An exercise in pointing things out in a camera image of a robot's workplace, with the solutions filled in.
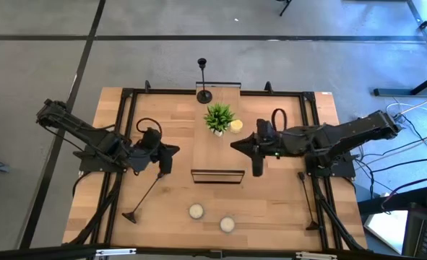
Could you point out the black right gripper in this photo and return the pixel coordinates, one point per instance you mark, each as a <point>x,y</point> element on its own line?
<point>269,141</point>

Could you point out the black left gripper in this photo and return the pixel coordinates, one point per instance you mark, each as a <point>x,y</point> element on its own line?
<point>148,150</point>

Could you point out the yellow pillar candle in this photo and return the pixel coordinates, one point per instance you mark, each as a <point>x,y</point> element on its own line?
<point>236,126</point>

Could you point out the black metal candlestick holder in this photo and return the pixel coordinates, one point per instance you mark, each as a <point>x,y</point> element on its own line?
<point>313,226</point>
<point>204,96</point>
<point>129,216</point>

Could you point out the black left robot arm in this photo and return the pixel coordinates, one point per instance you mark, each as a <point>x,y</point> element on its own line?
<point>90,135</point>

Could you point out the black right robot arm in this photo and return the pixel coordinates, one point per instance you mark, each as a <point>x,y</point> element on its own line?
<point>343,135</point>

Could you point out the green artificial plant white pot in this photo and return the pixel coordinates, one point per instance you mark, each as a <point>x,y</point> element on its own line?
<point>218,117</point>

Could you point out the black chair leg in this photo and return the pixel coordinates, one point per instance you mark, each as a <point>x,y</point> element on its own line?
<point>285,7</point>

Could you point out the black desk foot bar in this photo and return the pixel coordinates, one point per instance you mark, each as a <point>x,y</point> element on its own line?
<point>390,92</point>

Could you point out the black power adapter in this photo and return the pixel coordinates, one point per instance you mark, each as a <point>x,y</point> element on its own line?
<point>397,117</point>

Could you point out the white board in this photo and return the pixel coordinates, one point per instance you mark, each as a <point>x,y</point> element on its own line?
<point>386,227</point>

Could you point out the black rig crossbar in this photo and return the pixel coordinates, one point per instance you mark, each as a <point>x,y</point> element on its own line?
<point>36,252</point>

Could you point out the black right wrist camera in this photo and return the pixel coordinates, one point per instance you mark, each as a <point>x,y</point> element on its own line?
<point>257,166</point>

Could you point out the wooden shelf black metal frame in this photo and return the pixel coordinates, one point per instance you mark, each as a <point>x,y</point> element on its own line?
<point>216,151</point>

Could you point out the black aluminium table frame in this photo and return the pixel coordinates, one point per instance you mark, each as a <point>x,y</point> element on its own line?
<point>271,93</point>

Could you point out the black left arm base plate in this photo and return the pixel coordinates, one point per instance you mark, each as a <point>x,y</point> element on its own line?
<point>90,164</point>

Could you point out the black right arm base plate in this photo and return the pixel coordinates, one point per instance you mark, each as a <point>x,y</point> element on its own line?
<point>345,169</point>

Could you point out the silver metal bracket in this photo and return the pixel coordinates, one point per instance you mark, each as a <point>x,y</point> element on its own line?
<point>316,256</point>
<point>115,252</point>

